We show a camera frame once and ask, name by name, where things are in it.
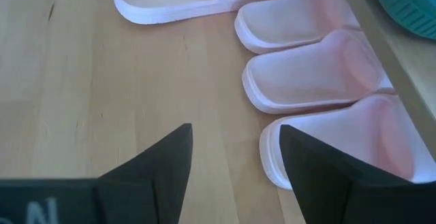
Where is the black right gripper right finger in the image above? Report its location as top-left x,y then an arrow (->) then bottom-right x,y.
279,124 -> 372,224

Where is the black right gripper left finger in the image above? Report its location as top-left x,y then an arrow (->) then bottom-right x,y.
96,123 -> 194,224

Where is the green rubber slide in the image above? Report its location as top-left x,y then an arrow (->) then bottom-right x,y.
367,0 -> 436,41

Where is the wooden shelf with black frame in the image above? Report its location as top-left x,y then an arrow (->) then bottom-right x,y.
335,0 -> 436,160

